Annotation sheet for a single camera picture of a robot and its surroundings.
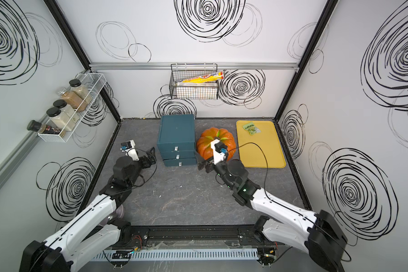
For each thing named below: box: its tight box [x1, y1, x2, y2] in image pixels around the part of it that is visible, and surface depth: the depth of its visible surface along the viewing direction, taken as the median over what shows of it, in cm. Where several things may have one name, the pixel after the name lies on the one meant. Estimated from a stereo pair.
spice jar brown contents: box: [61, 91, 88, 113], surface depth 75 cm
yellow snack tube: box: [175, 71, 225, 84], surface depth 88 cm
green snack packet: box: [242, 121, 262, 135], surface depth 118 cm
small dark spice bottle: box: [26, 119, 62, 135], surface depth 62 cm
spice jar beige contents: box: [60, 104, 80, 125], surface depth 71 cm
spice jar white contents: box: [46, 106, 76, 132], surface depth 67 cm
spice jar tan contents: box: [69, 78, 93, 104], surface depth 77 cm
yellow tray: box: [236, 120, 287, 169], surface depth 111 cm
